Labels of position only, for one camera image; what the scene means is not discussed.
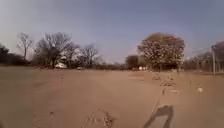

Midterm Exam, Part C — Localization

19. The white building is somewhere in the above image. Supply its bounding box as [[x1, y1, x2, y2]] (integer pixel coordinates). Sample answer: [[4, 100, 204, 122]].
[[54, 60, 69, 70]]

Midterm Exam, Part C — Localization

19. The dark clump of trees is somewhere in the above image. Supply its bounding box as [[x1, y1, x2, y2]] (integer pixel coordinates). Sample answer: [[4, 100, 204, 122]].
[[0, 43, 33, 67]]

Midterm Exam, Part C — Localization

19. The large brown-leaved tree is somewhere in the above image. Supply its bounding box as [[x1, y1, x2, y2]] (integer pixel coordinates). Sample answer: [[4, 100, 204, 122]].
[[137, 32, 186, 72]]

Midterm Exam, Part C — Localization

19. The smaller bare tree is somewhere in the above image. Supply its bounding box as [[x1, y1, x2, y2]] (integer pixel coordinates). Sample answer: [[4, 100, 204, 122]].
[[78, 43, 103, 68]]

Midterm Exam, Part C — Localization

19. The clump of brown trees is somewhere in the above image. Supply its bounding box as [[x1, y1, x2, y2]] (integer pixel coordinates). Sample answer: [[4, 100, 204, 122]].
[[184, 40, 224, 72]]

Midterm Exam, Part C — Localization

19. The tall pole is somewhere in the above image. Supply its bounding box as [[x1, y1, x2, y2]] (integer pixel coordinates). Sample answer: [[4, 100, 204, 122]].
[[211, 44, 217, 76]]

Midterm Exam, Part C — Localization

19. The brown dirt ground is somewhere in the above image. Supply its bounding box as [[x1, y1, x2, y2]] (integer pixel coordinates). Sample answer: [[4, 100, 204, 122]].
[[0, 65, 224, 128]]

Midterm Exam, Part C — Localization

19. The small brown tree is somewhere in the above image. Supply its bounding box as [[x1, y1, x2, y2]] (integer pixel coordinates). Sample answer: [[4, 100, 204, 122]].
[[125, 54, 140, 70]]

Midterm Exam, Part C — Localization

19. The low dark hedge line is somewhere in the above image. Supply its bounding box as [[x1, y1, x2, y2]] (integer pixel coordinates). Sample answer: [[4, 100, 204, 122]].
[[99, 62, 128, 70]]

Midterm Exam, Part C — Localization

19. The slim bare tree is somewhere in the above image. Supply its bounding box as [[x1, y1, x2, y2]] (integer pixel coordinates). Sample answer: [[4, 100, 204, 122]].
[[16, 32, 34, 63]]

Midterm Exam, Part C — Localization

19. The large bare tree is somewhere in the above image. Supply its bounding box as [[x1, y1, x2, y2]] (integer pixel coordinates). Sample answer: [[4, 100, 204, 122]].
[[33, 32, 79, 69]]

